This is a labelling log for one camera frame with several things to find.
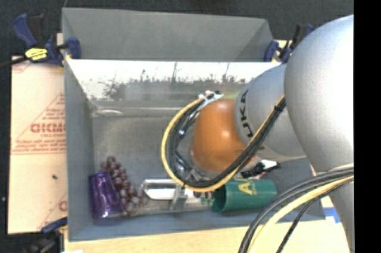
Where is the purple toy grape bunch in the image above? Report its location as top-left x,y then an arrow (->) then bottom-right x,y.
99,155 -> 148,217

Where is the brown cardboard board red print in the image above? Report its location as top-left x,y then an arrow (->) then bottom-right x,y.
6,55 -> 68,235

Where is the green cup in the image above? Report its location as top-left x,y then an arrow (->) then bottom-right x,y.
210,178 -> 278,213

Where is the black cylinder on white bracket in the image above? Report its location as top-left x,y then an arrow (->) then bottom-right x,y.
243,160 -> 281,180

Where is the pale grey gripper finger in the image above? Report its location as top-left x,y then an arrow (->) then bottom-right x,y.
169,197 -> 187,211
176,185 -> 189,201

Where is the grey metal bin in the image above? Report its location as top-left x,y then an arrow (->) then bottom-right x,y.
61,7 -> 327,242

